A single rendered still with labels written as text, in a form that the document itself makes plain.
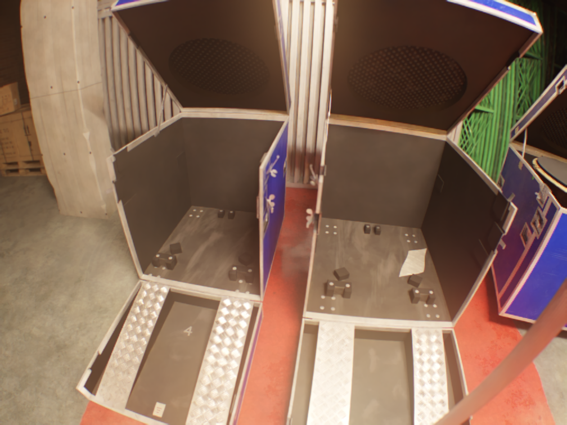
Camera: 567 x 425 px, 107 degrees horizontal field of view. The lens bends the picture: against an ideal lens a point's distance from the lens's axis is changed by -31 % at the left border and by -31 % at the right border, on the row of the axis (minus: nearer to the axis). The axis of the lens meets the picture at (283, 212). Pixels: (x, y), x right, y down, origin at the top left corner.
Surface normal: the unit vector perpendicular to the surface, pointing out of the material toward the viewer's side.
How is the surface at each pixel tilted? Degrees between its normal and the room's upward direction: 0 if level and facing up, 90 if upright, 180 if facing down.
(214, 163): 90
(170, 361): 1
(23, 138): 90
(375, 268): 0
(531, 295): 90
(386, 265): 0
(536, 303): 90
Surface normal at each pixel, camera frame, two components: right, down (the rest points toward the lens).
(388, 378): 0.04, -0.83
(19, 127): 0.00, 0.54
